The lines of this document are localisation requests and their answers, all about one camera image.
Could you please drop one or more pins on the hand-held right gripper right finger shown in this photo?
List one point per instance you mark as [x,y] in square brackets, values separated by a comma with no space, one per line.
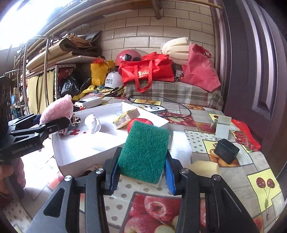
[170,179]

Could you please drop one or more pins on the pink plush toy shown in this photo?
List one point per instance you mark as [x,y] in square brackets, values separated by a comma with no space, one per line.
[58,107]

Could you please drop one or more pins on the person's left hand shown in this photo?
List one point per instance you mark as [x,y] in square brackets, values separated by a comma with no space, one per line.
[5,172]

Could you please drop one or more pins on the bamboo pole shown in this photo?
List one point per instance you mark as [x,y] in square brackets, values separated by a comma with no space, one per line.
[206,4]

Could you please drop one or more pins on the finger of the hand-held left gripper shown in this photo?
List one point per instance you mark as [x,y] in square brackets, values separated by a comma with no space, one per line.
[53,126]
[29,119]

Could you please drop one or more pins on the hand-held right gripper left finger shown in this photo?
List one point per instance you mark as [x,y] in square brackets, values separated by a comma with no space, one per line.
[112,174]

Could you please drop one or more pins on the cream foam pad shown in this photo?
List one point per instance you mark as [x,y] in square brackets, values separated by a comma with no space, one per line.
[177,48]

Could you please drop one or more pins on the dark red garment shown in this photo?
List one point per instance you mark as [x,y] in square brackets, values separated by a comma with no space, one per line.
[4,197]

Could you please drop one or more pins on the brown panelled door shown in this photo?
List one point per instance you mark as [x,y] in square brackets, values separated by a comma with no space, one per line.
[246,67]

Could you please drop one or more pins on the chrome tube rack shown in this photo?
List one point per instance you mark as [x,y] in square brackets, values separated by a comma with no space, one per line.
[46,67]

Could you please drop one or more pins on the fruit print tablecloth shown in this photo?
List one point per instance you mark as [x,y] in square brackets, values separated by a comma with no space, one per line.
[224,201]

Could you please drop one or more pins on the white foam block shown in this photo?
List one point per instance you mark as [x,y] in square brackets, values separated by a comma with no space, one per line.
[180,145]

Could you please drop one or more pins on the yellow cloth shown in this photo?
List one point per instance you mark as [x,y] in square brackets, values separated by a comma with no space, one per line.
[87,89]

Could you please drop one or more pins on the patterned cloth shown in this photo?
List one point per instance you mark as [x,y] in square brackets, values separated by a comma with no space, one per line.
[75,121]

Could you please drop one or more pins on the plaid cover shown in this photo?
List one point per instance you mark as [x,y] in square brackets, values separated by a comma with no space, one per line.
[179,91]

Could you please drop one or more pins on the red helmet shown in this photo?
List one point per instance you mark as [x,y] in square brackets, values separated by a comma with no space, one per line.
[123,56]

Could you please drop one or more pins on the green scouring pad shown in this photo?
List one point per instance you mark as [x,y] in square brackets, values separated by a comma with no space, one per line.
[143,152]

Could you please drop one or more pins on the small white cardboard box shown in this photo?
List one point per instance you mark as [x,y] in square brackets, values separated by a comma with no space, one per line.
[223,131]

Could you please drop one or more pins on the white helmet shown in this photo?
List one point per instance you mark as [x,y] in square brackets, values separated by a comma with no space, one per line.
[113,79]

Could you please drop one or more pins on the red plastic bag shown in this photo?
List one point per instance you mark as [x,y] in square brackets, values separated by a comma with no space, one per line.
[199,69]

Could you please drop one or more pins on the pile of flat cardboard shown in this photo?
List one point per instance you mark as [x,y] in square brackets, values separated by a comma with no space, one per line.
[67,47]

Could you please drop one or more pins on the pale yellow sponge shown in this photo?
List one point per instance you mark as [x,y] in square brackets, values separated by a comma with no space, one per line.
[204,168]

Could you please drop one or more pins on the black power adapter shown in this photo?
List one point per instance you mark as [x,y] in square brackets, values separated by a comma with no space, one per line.
[226,151]

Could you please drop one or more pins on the black plastic bag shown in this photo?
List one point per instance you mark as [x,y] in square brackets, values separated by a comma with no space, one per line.
[69,86]

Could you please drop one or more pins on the yellow white small carton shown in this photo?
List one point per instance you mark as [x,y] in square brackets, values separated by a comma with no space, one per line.
[125,117]

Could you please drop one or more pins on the white power bank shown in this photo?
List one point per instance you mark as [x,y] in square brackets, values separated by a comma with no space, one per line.
[89,102]

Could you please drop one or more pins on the yellow bag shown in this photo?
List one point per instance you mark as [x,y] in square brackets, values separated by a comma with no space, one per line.
[98,71]

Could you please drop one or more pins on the yellow curtain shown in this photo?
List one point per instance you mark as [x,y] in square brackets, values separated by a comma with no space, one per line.
[33,94]

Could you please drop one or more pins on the white round charger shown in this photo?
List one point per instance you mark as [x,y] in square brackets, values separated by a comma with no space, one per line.
[154,109]

